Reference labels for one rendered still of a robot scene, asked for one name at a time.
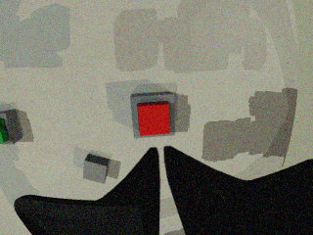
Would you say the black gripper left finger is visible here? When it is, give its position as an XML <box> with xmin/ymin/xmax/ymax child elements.
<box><xmin>15</xmin><ymin>146</ymin><xmax>160</xmax><ymax>235</ymax></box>

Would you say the green button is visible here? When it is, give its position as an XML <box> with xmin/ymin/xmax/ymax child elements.
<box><xmin>0</xmin><ymin>110</ymin><xmax>23</xmax><ymax>145</ymax></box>

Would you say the grey cube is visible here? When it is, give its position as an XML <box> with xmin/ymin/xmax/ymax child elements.
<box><xmin>82</xmin><ymin>154</ymin><xmax>110</xmax><ymax>184</ymax></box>

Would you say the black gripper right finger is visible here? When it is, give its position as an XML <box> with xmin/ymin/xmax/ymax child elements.
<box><xmin>163</xmin><ymin>145</ymin><xmax>313</xmax><ymax>235</ymax></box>

